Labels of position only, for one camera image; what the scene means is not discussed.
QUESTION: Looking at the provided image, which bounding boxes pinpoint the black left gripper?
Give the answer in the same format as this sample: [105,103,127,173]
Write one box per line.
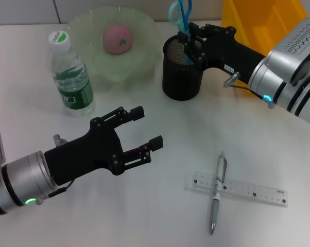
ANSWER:
[44,105,164,187]

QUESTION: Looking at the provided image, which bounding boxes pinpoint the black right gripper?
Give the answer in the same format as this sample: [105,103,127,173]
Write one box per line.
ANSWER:
[178,22,267,85]

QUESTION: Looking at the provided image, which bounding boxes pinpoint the blue scissors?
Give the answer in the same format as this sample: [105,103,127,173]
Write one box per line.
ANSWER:
[168,0,196,65]

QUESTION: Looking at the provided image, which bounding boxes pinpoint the pink toy peach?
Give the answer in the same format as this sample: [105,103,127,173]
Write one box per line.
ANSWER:
[102,22,133,55]

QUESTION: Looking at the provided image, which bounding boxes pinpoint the clear plastic water bottle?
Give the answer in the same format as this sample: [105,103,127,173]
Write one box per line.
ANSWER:
[48,30,96,117]

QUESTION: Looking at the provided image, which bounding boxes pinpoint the silver ballpoint pen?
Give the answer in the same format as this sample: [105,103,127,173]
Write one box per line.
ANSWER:
[208,151,228,235]

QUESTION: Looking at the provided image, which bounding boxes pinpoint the black mesh pen holder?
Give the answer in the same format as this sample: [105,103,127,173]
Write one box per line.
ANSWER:
[162,33,210,101]

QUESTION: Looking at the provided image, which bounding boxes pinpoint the translucent green fruit plate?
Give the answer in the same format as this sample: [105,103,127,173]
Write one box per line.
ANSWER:
[66,7,163,91]

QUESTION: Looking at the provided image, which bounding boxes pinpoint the clear plastic ruler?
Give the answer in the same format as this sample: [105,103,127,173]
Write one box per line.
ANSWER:
[184,173,289,208]

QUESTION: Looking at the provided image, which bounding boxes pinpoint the yellow plastic bin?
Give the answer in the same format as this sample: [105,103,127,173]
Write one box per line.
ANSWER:
[220,0,310,96]

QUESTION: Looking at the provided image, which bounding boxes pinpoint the right gripper cable with plug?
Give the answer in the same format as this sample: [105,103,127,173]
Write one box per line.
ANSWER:
[223,71,277,109]

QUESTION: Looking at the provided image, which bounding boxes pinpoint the gripper cable with plug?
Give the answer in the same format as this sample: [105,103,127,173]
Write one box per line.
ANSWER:
[223,71,277,109]
[38,133,76,205]

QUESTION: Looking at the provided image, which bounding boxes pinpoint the left gripper cable with plug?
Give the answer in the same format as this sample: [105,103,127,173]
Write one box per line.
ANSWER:
[38,133,76,205]

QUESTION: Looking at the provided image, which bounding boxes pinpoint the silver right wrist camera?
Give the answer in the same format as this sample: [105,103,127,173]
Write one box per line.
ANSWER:
[267,17,310,86]

